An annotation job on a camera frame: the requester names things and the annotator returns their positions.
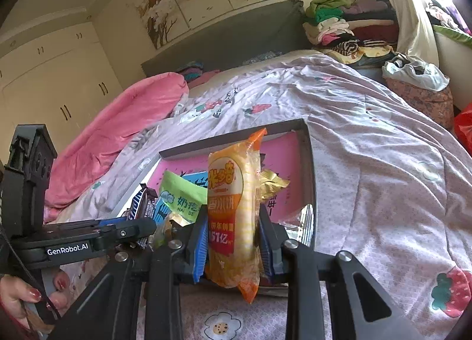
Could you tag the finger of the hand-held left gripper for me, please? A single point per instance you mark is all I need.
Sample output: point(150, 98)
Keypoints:
point(132, 231)

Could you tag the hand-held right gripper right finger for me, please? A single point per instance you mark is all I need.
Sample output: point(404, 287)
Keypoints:
point(266, 251)

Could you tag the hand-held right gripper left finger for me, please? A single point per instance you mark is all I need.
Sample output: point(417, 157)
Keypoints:
point(201, 248)

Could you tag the blue cookie packet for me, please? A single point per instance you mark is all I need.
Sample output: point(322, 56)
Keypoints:
point(142, 205)

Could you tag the orange rice cracker packet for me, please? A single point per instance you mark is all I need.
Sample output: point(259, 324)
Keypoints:
point(228, 214)

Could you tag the gold yellow snack packet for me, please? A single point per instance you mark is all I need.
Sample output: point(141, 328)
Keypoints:
point(273, 183)

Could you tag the dark cardboard box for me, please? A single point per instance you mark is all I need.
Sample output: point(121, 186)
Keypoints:
point(308, 163)

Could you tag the person's left hand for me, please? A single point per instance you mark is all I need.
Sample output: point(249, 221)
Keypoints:
point(14, 295)

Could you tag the pale yellow snack packet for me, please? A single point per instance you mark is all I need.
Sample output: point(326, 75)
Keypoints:
point(169, 225)

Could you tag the shiny clear snack wrapper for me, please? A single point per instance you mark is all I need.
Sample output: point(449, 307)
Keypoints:
point(306, 225)

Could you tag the light green snack packet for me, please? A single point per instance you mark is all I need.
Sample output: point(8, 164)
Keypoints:
point(180, 196)

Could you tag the pink quilt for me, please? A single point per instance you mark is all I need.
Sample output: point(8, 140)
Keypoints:
point(110, 133)

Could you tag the cream wardrobe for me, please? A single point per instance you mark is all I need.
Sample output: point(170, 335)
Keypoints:
point(55, 78)

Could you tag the floral print blanket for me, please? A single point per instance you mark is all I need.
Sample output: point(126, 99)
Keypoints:
point(368, 177)

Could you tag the colourful folded garment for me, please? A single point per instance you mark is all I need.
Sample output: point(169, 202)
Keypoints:
point(191, 69)

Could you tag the beige bed sheet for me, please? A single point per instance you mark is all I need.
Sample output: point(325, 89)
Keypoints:
point(236, 76)

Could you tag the dark patterned cloth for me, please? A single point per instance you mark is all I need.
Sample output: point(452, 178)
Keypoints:
point(263, 56)

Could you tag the floral fabric bag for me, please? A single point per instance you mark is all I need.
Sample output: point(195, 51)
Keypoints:
point(424, 104)

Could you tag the dark grey headboard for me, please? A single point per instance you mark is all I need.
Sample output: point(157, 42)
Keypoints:
point(239, 34)

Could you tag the red plastic bag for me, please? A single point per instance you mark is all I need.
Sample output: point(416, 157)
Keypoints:
point(465, 126)

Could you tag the white plastic bag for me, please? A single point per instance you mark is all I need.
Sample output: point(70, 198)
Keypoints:
point(424, 74)

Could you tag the pile of folded clothes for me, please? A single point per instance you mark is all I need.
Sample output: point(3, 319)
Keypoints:
point(354, 26)

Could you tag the cream curtain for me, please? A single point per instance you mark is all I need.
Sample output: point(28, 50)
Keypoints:
point(409, 12)

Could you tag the floral patterned cloth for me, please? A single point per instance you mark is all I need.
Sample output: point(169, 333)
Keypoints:
point(442, 15)

